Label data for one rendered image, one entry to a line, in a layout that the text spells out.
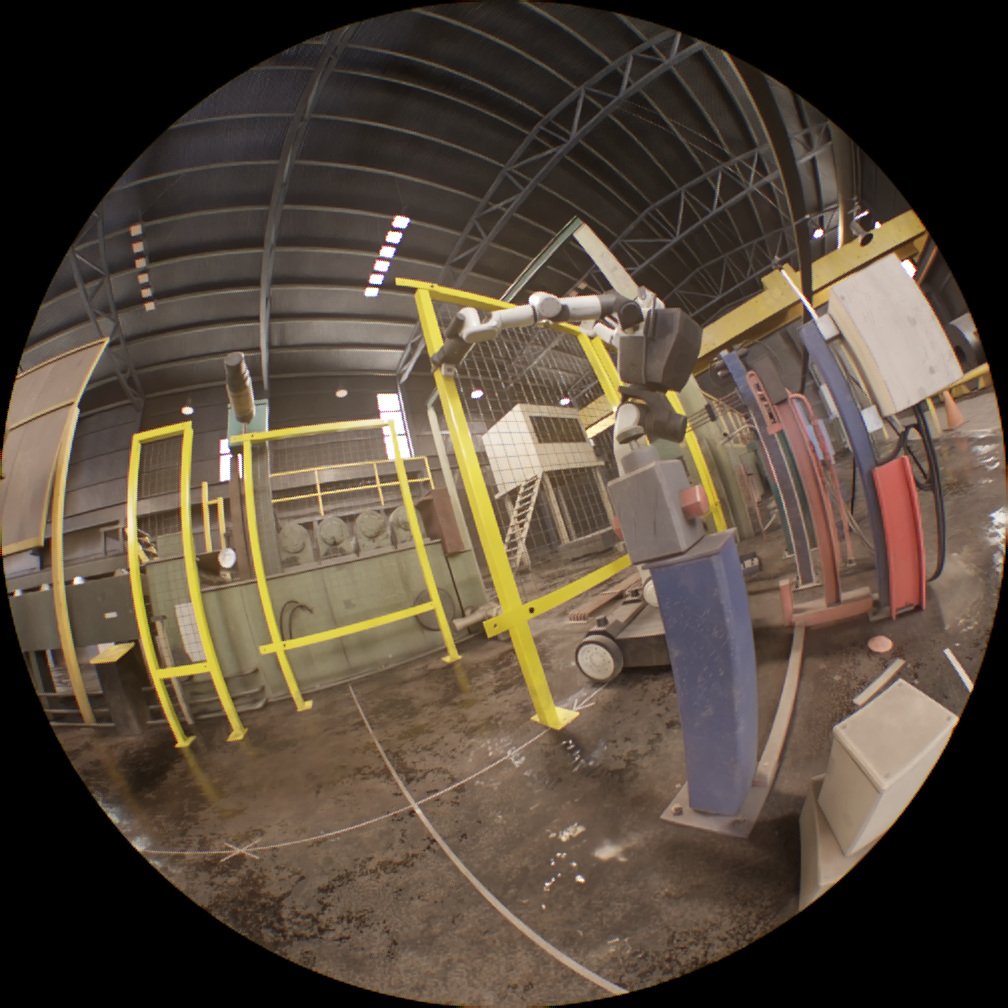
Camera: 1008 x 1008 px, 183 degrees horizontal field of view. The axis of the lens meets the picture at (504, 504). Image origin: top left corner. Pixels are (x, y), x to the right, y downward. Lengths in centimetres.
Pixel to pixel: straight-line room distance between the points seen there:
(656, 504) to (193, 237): 1198
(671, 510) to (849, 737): 39
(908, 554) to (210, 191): 1228
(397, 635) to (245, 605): 123
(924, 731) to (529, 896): 62
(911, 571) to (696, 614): 96
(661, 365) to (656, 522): 82
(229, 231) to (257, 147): 267
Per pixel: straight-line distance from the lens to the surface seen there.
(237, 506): 273
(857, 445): 119
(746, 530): 319
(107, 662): 279
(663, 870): 69
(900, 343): 110
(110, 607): 323
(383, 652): 261
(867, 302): 111
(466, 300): 165
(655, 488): 43
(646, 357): 123
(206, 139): 1133
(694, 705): 54
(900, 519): 121
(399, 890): 82
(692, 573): 43
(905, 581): 128
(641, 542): 46
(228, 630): 266
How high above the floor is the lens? 62
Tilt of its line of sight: 9 degrees up
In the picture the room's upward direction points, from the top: 17 degrees counter-clockwise
